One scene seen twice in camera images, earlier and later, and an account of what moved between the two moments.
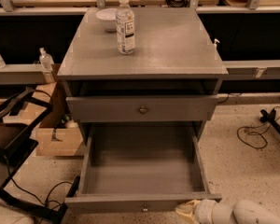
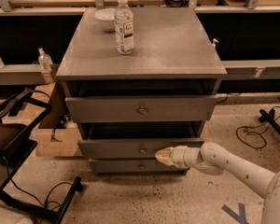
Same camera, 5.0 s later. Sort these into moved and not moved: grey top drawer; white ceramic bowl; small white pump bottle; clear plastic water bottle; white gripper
Moved: white gripper
Not moved: white ceramic bowl; clear plastic water bottle; small white pump bottle; grey top drawer
